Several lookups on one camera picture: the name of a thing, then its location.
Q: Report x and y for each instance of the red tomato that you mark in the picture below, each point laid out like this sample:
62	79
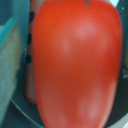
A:
76	53

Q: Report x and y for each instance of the white and blue fish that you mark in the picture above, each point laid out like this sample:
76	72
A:
10	56

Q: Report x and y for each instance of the brown sausage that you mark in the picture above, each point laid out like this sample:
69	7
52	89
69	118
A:
29	84

